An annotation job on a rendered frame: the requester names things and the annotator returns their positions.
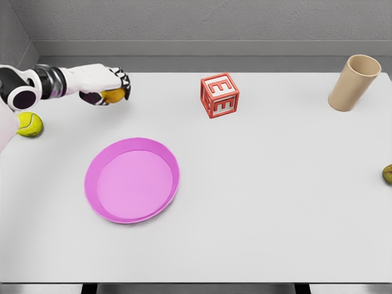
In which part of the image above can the red letter block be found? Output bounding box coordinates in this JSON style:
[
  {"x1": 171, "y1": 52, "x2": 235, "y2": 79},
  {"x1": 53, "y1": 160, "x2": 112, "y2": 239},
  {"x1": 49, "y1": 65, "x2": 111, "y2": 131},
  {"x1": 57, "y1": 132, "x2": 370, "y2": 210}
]
[{"x1": 200, "y1": 72, "x2": 240, "y2": 119}]

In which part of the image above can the yellow-green tennis ball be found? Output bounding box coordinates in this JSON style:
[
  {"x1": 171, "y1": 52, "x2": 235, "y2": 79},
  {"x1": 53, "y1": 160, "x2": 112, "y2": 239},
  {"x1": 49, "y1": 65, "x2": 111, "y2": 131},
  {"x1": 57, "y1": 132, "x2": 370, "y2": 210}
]
[{"x1": 15, "y1": 111, "x2": 44, "y2": 137}]

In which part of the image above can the green-brown pear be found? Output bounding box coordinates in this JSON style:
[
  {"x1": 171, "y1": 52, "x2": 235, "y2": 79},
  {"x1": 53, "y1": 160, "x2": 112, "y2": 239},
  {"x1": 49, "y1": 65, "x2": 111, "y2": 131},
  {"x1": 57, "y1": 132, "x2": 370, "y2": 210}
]
[{"x1": 381, "y1": 164, "x2": 392, "y2": 186}]

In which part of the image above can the pink round plate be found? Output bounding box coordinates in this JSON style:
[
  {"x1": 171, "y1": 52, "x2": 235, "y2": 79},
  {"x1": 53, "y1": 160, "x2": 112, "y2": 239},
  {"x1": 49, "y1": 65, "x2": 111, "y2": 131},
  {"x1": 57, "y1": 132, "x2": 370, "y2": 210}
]
[{"x1": 84, "y1": 137, "x2": 180, "y2": 225}]

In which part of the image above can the yellow lemon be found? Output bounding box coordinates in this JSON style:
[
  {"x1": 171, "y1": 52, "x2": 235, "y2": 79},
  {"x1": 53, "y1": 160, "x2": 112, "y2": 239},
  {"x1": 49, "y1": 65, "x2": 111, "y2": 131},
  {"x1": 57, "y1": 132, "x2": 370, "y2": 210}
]
[{"x1": 101, "y1": 88, "x2": 126, "y2": 105}]

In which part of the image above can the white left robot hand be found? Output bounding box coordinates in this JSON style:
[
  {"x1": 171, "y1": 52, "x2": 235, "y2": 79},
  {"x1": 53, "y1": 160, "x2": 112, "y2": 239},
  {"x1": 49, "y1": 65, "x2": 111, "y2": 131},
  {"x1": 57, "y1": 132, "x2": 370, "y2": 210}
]
[{"x1": 77, "y1": 63, "x2": 132, "y2": 107}]

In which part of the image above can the beige cup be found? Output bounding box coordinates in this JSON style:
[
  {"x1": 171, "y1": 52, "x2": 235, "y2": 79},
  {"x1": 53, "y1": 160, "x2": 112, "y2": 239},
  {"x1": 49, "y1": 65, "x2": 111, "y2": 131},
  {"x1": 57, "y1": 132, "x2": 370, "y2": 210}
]
[{"x1": 327, "y1": 54, "x2": 382, "y2": 113}]

